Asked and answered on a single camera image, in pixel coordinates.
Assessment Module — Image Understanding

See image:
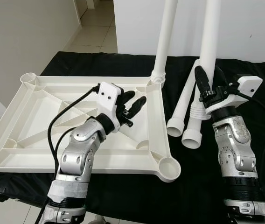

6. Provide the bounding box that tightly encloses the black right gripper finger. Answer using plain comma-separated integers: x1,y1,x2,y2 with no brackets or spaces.
194,65,213,99
214,66,227,91

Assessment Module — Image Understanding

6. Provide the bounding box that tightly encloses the black table cloth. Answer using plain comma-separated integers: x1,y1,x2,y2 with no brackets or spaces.
0,50,265,224

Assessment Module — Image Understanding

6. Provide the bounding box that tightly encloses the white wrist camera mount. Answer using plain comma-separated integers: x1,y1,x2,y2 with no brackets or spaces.
206,75,264,117
98,82,124,133

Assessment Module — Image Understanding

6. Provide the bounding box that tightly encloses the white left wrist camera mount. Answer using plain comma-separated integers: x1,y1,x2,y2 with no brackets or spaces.
98,82,124,133

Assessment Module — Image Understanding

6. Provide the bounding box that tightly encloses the white plastic table leg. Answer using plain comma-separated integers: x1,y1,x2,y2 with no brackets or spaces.
181,117,203,150
150,0,179,87
190,0,222,120
167,59,201,137

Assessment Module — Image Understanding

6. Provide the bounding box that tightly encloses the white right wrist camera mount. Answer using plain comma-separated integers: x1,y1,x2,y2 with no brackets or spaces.
206,75,264,117

